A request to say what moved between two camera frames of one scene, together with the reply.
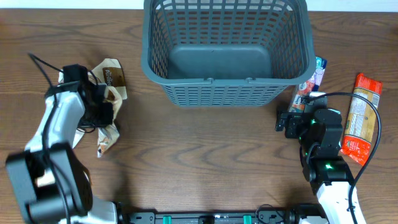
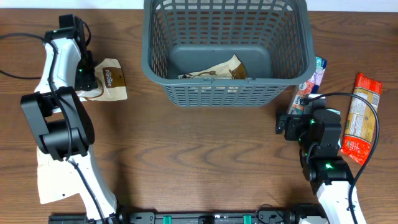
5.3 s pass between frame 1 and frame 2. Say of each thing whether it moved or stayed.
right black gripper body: stayed
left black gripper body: moved
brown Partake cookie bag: stayed
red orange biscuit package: stayed
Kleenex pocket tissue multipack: stayed
